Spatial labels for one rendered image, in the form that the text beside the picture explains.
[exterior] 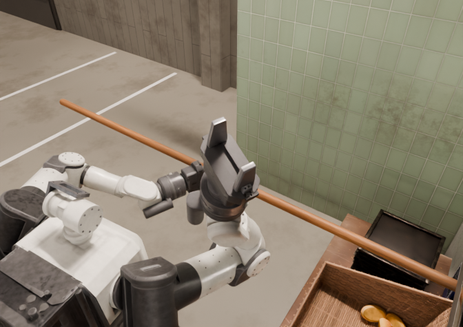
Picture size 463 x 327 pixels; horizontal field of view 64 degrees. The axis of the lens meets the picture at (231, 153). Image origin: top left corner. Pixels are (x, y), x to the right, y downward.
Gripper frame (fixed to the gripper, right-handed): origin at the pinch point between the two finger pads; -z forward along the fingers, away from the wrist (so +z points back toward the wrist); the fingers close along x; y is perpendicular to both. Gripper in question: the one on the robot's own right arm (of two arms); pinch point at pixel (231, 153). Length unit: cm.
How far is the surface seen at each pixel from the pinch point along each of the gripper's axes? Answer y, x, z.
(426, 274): 45, -33, 49
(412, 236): 87, -25, 105
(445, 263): 104, -43, 121
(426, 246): 87, -31, 102
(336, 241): 68, -9, 130
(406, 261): 44, -28, 50
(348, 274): 52, -24, 106
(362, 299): 55, -35, 115
